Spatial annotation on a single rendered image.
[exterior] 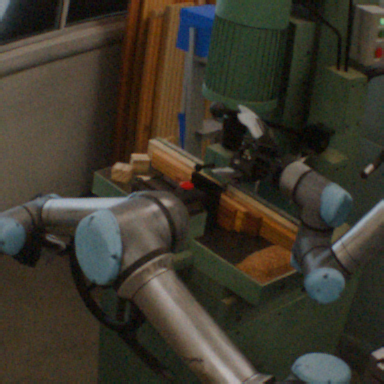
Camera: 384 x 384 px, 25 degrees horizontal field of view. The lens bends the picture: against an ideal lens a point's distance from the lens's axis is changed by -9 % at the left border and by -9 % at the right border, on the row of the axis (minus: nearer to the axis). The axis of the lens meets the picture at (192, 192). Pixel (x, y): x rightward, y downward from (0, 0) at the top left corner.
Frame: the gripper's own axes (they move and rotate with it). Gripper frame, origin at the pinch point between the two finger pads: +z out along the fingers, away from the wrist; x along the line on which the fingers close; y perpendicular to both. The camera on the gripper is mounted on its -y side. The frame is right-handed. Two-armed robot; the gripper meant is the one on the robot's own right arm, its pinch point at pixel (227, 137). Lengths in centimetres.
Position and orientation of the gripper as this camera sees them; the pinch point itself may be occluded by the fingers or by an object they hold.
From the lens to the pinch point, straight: 196.9
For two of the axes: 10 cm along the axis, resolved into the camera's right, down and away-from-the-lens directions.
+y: -6.6, -0.6, -7.5
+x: -3.6, 9.0, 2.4
